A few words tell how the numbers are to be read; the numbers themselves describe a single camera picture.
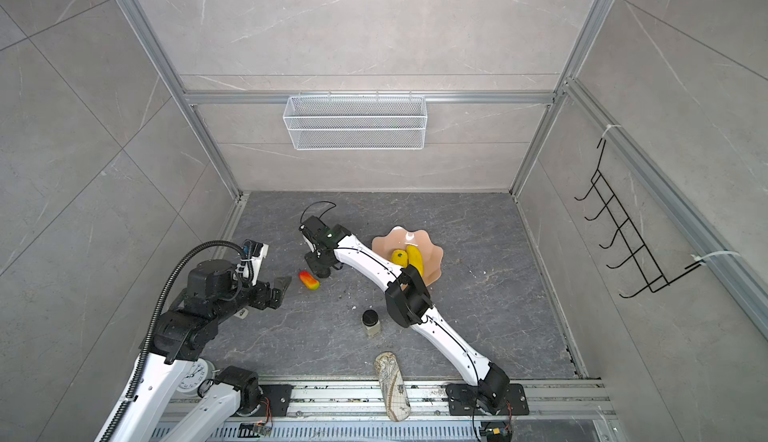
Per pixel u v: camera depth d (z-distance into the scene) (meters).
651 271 0.61
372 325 0.78
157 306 0.45
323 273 0.93
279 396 0.73
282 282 0.63
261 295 0.61
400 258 0.94
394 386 0.73
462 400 0.73
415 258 0.95
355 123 1.01
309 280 0.92
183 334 0.45
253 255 0.59
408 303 0.65
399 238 1.02
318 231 0.78
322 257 0.78
